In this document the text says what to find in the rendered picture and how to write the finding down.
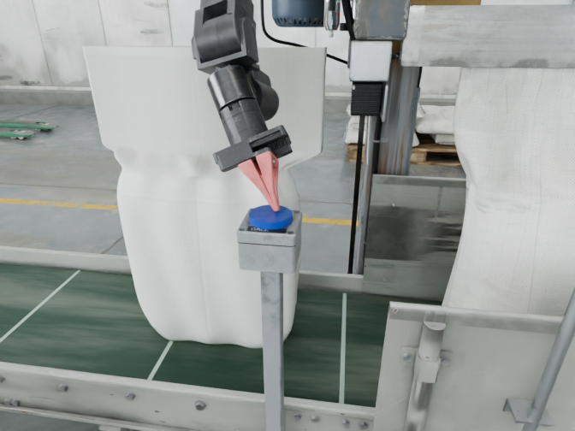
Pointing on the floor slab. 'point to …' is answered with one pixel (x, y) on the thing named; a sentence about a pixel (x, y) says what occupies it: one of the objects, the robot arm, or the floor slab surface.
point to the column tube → (406, 86)
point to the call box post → (273, 349)
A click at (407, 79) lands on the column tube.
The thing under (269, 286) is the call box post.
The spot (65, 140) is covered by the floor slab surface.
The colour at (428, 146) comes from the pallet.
